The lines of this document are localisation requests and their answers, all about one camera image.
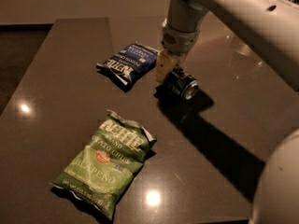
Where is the blue Kettle chip bag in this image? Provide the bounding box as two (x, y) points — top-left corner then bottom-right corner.
(96, 43), (158, 91)

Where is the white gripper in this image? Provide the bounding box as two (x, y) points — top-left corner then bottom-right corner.
(155, 20), (200, 84)

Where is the blue pepsi can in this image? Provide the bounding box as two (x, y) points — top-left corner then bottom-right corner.
(163, 65), (199, 101)

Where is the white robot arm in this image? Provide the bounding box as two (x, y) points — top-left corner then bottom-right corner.
(156, 0), (299, 224)

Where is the green Kettle jalapeno chip bag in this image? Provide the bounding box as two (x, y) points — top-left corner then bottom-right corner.
(53, 110), (156, 218)

